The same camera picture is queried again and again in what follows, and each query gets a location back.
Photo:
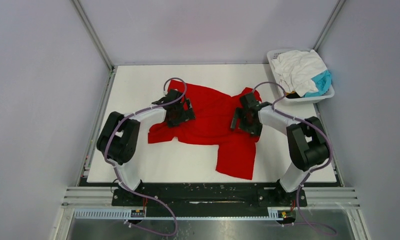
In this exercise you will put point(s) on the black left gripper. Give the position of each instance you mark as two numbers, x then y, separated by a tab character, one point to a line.
186	115

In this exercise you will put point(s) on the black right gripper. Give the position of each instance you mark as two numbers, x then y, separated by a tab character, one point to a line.
240	113

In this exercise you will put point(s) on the red t shirt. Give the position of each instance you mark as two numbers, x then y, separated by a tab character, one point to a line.
214	113

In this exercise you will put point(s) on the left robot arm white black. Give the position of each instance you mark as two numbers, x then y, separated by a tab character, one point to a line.
119	136

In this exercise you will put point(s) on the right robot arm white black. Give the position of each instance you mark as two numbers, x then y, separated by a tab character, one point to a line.
307	142

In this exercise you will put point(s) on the dark garment in basket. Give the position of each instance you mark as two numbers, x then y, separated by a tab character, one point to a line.
292	95

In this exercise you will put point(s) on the white plastic laundry basket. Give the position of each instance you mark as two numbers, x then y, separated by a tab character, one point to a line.
272	54

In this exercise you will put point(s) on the white t shirt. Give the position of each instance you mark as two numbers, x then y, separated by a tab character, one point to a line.
295	69

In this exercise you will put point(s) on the light blue t shirt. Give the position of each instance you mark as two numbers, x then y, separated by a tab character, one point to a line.
322	82

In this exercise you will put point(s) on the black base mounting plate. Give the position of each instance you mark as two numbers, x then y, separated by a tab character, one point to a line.
209	199

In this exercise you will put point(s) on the aluminium frame rail left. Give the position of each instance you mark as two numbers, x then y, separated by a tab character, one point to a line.
77	4

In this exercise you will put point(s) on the aluminium frame rail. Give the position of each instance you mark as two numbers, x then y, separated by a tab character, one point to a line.
329	23
77	4

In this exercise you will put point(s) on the aluminium front frame rails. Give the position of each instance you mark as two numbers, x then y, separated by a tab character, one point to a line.
82	196

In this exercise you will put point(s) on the aluminium frame rail right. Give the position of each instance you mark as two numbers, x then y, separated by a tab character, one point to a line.
329	23

